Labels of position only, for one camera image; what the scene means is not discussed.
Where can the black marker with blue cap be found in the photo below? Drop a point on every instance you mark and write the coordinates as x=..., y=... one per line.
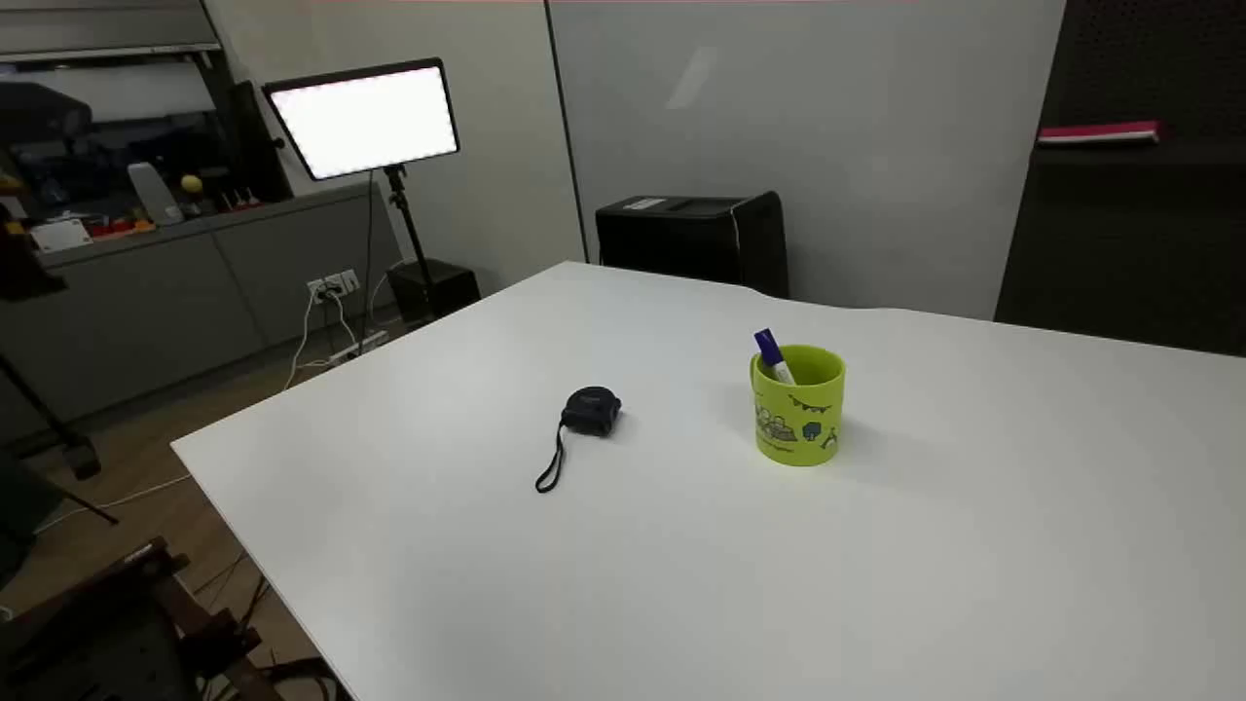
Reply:
x=770, y=353

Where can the yellow-green mug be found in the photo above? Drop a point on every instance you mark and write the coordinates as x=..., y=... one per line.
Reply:
x=795, y=431

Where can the black cabinet box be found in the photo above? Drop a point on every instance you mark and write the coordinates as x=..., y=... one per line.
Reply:
x=688, y=239

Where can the black box under light stand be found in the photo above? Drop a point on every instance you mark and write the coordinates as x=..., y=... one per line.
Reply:
x=434, y=291

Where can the black light stand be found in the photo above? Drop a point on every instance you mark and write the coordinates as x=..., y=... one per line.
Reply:
x=408, y=220

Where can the LED light panel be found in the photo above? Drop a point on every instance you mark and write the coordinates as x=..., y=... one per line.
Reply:
x=364, y=117

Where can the yellow ball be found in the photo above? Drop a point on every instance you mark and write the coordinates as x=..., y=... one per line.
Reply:
x=191, y=185

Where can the grey sideboard cabinet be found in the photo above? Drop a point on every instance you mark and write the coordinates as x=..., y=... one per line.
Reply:
x=156, y=312

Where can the dark shelf unit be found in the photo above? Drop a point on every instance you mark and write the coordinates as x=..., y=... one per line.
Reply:
x=1131, y=247

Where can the red folder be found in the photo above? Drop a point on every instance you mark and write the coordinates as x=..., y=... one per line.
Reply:
x=1100, y=135

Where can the black chair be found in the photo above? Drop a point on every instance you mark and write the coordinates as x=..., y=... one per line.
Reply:
x=102, y=635

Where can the grey overhead cabinet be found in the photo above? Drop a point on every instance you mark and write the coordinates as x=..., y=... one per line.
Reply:
x=91, y=24

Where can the white wall power outlet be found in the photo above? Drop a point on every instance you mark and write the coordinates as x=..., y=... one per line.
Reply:
x=334, y=281

